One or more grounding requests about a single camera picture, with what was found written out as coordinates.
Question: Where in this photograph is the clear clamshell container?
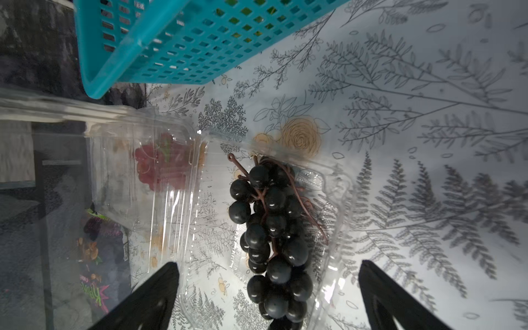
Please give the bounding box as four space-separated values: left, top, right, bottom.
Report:
173 132 356 329
1 88 197 281

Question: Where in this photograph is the purple snack bag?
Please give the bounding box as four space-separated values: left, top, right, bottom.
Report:
76 208 131 320

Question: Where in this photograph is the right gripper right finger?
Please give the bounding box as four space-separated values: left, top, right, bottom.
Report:
358 260 450 330

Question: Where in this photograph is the red grape bunch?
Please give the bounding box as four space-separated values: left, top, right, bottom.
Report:
134 133 191 191

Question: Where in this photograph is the teal plastic basket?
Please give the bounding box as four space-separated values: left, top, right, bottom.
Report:
74 0 340 99

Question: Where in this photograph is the black grape bunch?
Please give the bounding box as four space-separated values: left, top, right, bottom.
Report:
228 153 328 329

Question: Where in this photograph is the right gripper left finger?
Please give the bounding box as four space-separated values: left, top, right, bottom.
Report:
86 261 180 329

